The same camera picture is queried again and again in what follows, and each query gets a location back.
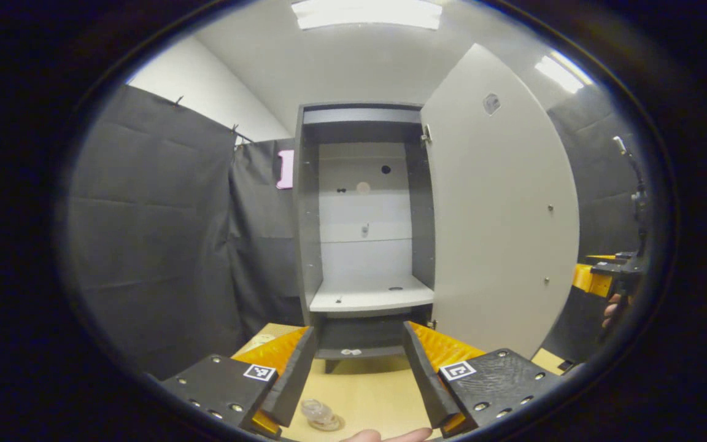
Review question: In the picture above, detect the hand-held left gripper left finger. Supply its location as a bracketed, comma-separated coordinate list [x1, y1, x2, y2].
[159, 325, 319, 440]

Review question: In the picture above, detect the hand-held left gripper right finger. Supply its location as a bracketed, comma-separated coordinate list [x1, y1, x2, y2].
[401, 320, 567, 439]

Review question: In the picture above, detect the clear bottle with red label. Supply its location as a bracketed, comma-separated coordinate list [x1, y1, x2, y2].
[300, 398, 339, 429]

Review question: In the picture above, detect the light grey cabinet door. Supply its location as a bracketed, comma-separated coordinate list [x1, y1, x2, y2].
[420, 43, 581, 360]

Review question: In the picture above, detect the ceiling light panel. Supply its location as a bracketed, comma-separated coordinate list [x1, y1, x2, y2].
[291, 0, 444, 31]
[533, 49, 595, 95]

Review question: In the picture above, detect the black backdrop cloth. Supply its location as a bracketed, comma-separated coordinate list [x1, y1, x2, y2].
[62, 83, 649, 378]

